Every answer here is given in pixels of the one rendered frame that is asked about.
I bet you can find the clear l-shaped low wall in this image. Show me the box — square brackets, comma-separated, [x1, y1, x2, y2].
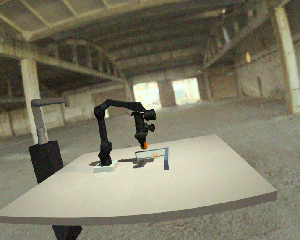
[136, 149, 170, 165]

